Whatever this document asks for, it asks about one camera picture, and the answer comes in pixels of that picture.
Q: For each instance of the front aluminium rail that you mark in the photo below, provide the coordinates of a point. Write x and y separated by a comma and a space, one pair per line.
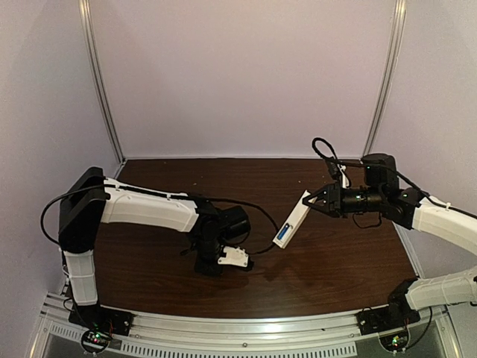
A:
330, 335

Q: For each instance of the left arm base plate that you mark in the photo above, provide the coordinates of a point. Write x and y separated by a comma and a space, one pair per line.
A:
105, 320

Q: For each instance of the right aluminium frame post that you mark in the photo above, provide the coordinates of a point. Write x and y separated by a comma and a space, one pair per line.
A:
392, 57

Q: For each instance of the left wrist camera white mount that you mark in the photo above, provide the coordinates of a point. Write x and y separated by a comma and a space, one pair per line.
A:
235, 256

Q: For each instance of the left aluminium frame post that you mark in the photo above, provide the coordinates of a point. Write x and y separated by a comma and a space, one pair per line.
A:
97, 77

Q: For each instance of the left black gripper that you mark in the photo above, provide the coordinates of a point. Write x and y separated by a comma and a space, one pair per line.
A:
202, 268

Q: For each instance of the aluminium frame post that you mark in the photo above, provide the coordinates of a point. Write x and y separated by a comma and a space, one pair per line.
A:
392, 57
97, 77

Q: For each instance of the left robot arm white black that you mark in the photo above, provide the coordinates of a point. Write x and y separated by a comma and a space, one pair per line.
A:
95, 199

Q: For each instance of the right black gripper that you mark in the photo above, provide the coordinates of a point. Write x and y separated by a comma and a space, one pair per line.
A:
333, 200

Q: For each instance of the white remote control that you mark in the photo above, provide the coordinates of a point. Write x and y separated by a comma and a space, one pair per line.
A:
295, 219

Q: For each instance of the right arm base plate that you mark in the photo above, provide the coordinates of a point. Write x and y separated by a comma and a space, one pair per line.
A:
381, 319

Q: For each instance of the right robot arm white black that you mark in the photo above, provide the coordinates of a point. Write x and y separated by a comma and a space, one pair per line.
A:
412, 209

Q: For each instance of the blue battery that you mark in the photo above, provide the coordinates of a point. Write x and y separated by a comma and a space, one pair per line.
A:
283, 231

